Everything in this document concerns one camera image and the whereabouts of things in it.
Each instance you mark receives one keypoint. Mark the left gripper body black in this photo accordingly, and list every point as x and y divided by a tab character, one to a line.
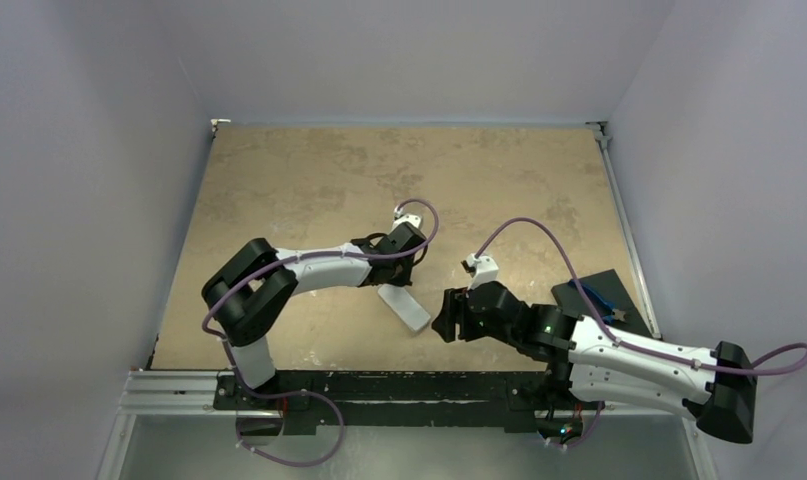
402	272

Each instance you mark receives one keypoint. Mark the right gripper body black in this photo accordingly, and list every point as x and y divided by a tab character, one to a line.
457	315

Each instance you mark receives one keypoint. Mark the white remote control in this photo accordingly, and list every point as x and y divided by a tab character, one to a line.
405	307

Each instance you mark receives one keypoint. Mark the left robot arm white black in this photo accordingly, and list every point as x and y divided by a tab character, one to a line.
247	295

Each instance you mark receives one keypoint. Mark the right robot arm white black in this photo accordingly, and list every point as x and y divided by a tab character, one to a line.
587	364

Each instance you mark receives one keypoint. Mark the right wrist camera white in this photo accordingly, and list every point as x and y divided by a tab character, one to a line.
482	269

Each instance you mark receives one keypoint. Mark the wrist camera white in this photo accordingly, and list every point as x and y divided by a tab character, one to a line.
400	217
482	269

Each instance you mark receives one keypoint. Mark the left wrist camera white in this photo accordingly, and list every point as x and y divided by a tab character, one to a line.
400	217

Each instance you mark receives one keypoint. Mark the blue handled pliers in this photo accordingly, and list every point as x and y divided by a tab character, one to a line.
609	312

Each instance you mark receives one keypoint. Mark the aluminium table rail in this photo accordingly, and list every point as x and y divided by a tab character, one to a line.
604	140

